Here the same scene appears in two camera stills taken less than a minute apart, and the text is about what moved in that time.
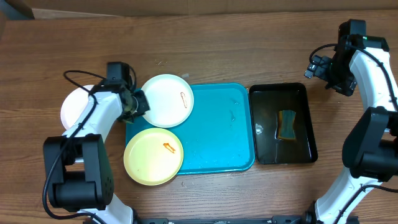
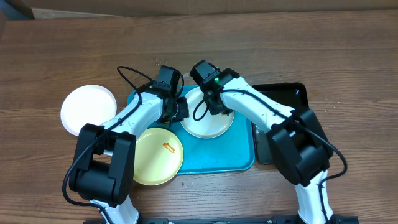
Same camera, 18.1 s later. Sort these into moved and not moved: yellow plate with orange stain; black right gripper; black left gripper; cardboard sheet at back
Moved: black right gripper; black left gripper
Not moved: yellow plate with orange stain; cardboard sheet at back
